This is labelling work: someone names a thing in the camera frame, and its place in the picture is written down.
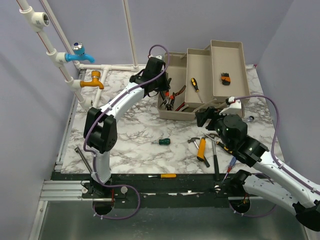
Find green stubby screwdriver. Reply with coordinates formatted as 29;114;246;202
151;138;171;146

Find blue water tap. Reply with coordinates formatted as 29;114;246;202
64;42;95;64

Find yellow black screwdriver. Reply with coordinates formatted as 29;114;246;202
204;133;232;154
190;78;203;103

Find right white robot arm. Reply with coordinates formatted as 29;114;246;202
195;107;320;232

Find small claw hammer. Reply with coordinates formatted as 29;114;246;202
187;137;200;149

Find orange water tap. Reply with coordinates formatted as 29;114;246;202
80;70;104;90

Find metal socket wrench bar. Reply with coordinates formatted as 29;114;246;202
74;146;93;174

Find red black pliers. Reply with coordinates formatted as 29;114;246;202
170;85;186;103

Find orange handle screwdriver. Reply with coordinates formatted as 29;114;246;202
148;173;177;179

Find blue red screwdriver right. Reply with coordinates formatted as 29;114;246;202
222;156;237;183

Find black handle long hammer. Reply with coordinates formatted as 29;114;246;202
204;133;220;182

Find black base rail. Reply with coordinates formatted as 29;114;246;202
49;172;293;210

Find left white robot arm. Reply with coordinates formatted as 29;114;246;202
83;57;170;198

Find orange hex key set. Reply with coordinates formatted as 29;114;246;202
220;72;231;86

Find beige translucent tool box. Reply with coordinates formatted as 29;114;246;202
157;40;251;121

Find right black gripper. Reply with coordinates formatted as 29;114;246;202
195;105;235;149

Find grey wire stripper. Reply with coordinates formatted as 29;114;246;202
160;90;174;111

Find white pvc pipe frame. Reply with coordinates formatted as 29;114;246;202
17;0;140;111

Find silver ratchet wrench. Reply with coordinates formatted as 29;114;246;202
246;115;255;122

